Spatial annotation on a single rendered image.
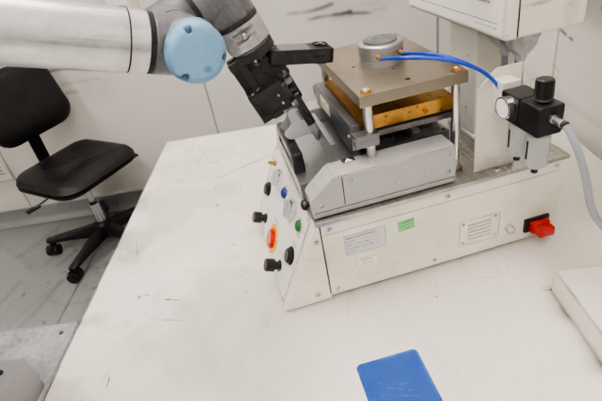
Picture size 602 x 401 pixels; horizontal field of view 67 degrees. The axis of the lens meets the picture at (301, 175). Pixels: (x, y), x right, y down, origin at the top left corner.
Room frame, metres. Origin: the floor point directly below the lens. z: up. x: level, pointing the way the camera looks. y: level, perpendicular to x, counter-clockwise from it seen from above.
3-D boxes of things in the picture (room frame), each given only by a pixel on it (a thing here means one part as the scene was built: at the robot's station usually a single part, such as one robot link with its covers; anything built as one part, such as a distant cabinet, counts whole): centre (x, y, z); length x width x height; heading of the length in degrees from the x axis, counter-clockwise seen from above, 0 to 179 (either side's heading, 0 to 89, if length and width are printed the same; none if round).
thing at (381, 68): (0.76, -0.21, 1.08); 0.31 x 0.24 x 0.13; 8
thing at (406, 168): (0.63, -0.12, 0.97); 0.26 x 0.05 x 0.07; 98
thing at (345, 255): (0.76, -0.17, 0.84); 0.53 x 0.37 x 0.17; 98
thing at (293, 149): (0.75, 0.01, 0.99); 0.15 x 0.02 x 0.04; 8
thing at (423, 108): (0.77, -0.18, 1.07); 0.22 x 0.17 x 0.10; 8
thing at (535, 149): (0.57, -0.34, 1.05); 0.15 x 0.05 x 0.15; 8
